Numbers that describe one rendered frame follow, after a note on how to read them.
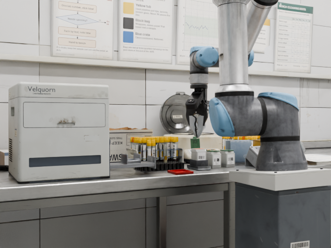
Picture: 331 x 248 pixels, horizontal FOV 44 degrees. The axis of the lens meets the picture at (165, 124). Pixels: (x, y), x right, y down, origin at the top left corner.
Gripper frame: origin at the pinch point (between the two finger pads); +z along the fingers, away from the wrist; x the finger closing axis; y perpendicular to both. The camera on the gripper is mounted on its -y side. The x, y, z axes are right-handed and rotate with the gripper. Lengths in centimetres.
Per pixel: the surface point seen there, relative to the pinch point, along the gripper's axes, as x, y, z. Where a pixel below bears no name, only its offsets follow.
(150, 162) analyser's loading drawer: 6.5, -27.2, 8.9
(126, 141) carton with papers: 26.1, -10.8, 3.2
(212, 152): -7.9, -3.9, 6.6
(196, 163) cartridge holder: -4.6, -11.8, 10.2
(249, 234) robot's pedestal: -30, -34, 28
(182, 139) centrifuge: 10.3, 10.0, 2.4
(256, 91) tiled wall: -5, 84, -23
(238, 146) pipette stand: -14.0, 11.9, 5.0
